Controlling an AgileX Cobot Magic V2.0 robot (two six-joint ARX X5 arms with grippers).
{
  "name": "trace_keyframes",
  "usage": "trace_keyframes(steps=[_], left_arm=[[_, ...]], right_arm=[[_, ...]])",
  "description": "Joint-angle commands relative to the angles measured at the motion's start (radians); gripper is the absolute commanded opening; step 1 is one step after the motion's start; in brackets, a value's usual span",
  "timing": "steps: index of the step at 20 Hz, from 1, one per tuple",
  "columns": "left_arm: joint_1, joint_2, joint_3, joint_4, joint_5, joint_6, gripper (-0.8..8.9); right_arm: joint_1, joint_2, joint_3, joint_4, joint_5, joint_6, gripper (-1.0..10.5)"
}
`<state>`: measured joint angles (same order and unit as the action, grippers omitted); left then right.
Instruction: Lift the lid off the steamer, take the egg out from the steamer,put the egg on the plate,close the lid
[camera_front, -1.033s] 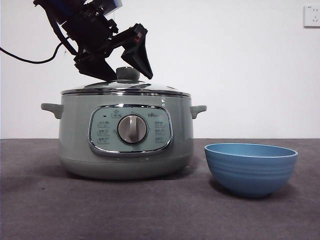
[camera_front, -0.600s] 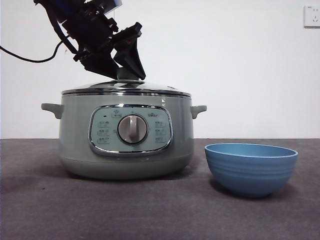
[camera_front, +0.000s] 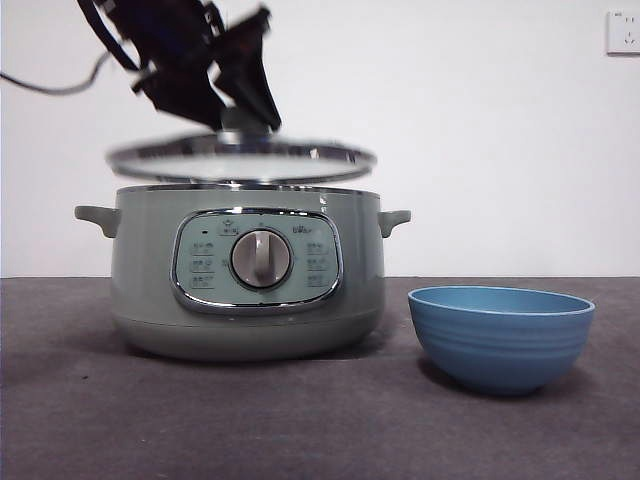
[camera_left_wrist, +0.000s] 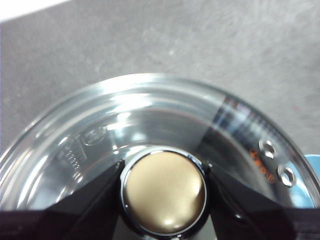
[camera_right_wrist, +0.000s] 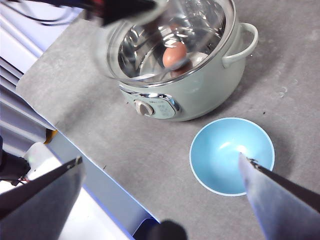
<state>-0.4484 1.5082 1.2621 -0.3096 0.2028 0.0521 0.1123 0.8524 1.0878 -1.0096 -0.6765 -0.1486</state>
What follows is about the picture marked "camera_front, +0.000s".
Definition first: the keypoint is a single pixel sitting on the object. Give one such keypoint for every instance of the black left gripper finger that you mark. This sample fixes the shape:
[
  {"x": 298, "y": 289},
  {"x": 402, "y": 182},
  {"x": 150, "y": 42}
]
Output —
[
  {"x": 252, "y": 85},
  {"x": 190, "y": 95}
]

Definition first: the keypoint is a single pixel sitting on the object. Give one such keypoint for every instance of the glass lid with green knob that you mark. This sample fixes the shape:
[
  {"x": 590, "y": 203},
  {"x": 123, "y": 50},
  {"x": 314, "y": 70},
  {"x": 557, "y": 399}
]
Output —
[{"x": 240, "y": 165}]

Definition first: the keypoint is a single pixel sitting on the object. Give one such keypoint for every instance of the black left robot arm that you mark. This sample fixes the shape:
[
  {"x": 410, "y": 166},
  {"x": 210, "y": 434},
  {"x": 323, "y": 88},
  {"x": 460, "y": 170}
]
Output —
[{"x": 165, "y": 30}]

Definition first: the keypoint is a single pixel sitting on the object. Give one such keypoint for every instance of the pale green electric steamer pot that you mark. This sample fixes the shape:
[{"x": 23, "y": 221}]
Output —
[{"x": 145, "y": 260}]

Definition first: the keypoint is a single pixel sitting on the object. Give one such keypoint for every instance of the blue ribbed bowl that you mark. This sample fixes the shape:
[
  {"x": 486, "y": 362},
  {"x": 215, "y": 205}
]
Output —
[{"x": 500, "y": 350}]

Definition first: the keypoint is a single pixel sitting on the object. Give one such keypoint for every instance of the white wall socket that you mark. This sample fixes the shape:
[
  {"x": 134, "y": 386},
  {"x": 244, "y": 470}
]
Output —
[{"x": 625, "y": 32}]

